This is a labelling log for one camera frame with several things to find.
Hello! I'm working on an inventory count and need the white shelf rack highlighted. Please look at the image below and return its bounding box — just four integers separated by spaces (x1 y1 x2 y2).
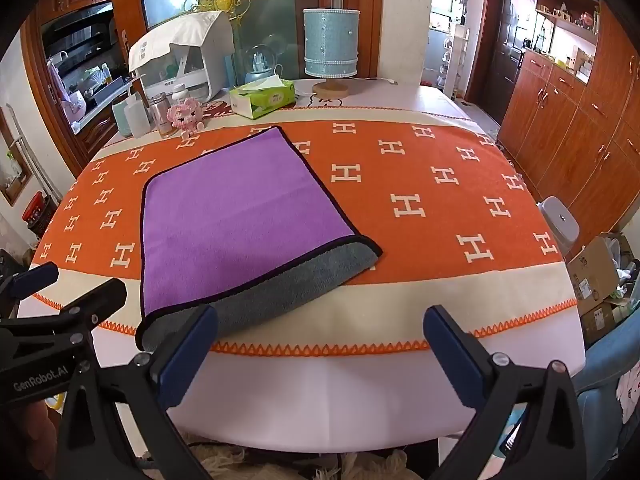
437 25 471 102

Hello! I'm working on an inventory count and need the glass snow globe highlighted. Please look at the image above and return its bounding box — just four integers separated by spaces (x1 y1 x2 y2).
243 44 277 83

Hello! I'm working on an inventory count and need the large cardboard box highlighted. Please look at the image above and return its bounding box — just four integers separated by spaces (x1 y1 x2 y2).
565 232 635 316

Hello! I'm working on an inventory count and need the blue chair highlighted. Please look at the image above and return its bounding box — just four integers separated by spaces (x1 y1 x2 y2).
570 319 640 480

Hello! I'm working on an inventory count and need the blue cylindrical table lamp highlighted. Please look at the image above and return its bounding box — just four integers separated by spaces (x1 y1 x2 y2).
302 7 362 98

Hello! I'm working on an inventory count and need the white plastic stool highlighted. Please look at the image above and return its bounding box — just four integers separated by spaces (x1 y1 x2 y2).
537 196 581 261

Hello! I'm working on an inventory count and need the wooden wall cabinet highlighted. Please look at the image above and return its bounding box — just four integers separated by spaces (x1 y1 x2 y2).
497 0 640 261

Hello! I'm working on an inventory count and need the green tissue box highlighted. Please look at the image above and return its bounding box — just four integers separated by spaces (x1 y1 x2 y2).
228 76 297 121

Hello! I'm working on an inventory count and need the cream fluffy rug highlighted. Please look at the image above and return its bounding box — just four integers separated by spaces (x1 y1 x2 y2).
185 444 426 480

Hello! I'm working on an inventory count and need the purple and grey towel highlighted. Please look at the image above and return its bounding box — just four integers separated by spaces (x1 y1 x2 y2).
136 125 384 353

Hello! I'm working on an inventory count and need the pale green plastic bottle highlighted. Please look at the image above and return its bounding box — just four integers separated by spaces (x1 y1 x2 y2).
112 100 132 137

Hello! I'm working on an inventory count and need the glass jar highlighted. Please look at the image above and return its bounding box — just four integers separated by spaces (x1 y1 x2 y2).
149 92 179 139

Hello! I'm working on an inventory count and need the red basket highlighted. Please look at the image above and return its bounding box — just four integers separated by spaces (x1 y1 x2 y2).
22 192 52 237

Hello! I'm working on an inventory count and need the pink toy figure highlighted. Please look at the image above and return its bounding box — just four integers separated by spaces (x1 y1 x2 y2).
166 100 206 137

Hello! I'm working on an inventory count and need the wooden kitchen cupboard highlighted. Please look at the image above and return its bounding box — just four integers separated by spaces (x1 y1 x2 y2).
22 0 132 171

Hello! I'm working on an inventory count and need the dark wooden door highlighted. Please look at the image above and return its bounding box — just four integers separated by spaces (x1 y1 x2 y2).
492 0 538 113

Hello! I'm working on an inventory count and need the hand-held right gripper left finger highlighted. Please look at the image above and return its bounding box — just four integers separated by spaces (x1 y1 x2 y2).
55 304 219 480

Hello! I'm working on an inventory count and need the small cardboard box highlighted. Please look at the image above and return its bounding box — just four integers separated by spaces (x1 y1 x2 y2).
580 300 632 346

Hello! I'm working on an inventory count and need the orange patterned tablecloth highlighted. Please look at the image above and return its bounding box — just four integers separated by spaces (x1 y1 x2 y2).
17 85 588 453

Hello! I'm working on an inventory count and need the white appliance with cloth cover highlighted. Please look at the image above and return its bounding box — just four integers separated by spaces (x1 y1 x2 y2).
127 10 236 104

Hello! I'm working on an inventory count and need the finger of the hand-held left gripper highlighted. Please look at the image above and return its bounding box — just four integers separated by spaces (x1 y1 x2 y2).
0 261 60 306
0 277 128 346

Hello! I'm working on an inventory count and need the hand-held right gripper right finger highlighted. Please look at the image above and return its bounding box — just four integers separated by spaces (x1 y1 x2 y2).
422 304 588 480

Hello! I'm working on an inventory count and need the white plastic bottle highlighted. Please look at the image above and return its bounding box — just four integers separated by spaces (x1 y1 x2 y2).
123 91 152 139

